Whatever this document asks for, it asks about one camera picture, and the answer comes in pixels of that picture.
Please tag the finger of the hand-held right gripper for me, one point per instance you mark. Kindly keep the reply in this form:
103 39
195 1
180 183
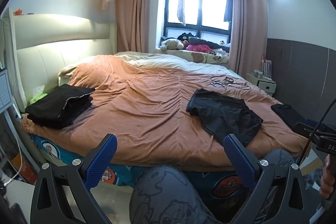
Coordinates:
304 129

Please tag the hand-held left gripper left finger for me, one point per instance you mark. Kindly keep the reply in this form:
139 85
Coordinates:
102 158

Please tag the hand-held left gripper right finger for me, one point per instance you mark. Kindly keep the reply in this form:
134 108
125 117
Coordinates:
241 161

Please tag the black pants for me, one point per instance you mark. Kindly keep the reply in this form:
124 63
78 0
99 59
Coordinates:
225 113

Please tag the person's right hand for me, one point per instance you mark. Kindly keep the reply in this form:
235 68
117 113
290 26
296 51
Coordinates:
326 184

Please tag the flat black garment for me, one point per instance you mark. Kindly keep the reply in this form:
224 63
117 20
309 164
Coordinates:
288 115

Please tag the patterned floor rug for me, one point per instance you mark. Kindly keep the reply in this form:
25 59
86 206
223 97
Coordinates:
312 174

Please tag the blue printed bed sheet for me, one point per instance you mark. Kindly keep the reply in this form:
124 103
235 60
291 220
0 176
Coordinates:
60 153

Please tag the cream nightstand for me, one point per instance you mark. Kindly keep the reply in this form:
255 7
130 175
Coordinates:
267 86

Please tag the orange blanket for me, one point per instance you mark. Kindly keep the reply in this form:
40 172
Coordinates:
147 108

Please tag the stack of folded black clothes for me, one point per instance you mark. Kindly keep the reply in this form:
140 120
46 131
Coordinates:
57 106

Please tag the person's knee in patterned trousers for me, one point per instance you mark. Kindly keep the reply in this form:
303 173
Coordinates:
162 195

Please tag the phone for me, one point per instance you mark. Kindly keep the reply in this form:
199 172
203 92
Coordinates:
217 84

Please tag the green cloth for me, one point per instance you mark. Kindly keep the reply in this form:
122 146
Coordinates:
38 97

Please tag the cream pillow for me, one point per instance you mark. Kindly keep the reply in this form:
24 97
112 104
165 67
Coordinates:
65 70

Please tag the cream quilt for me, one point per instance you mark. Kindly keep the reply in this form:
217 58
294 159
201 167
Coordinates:
162 62

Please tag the white padded headboard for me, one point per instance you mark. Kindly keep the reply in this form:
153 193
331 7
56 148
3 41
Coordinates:
52 56

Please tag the pink curtain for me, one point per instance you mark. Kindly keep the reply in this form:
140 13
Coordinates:
249 29
134 16

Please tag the pink cloth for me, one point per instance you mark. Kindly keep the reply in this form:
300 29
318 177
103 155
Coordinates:
199 48

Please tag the dark jacket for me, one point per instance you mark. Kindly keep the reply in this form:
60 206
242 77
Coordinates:
207 43

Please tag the beige plush bear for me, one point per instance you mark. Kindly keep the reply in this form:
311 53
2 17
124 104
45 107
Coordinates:
170 44

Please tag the black plush toy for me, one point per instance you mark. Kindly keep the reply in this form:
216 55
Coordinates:
185 36

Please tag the dark hanging garment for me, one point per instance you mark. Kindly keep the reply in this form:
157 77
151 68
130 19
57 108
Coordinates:
227 8

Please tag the black framed window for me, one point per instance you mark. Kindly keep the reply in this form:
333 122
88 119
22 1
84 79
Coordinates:
189 8

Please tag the light hanging garment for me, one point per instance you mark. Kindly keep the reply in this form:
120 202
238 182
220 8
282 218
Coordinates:
181 3

